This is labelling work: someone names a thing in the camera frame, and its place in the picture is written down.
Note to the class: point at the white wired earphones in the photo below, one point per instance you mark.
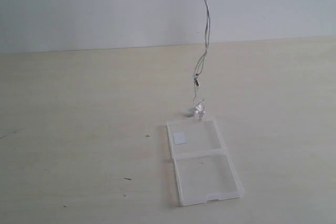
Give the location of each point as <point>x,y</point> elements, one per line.
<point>198,109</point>

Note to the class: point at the white square sticker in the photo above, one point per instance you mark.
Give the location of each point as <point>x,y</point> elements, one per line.
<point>179,138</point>

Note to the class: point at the clear plastic hinged case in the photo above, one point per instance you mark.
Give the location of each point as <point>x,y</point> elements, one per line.
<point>204,170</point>

